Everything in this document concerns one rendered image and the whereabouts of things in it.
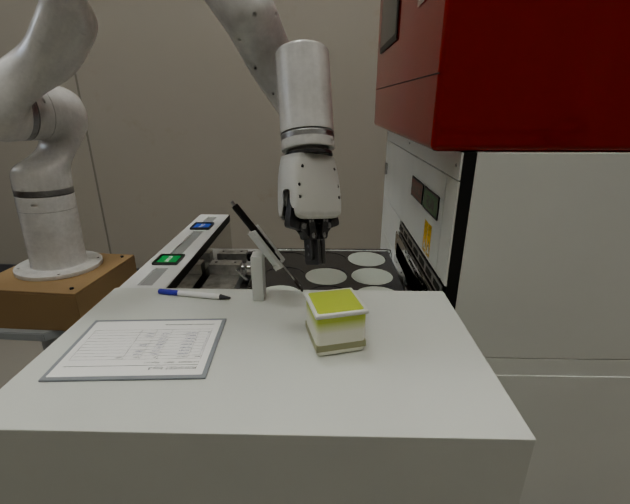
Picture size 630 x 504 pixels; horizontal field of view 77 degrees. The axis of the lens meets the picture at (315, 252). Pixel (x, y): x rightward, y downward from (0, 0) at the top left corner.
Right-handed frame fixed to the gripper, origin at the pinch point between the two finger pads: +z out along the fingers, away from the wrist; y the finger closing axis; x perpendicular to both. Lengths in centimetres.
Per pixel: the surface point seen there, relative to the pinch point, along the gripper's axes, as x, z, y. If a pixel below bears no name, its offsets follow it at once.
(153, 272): -39.6, 2.9, 10.9
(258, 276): -11.2, 3.8, 3.4
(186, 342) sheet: -9.3, 11.8, 18.1
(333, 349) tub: 7.3, 13.4, 4.4
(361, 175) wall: -130, -43, -169
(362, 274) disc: -17.6, 7.5, -31.7
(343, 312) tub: 9.4, 8.0, 4.2
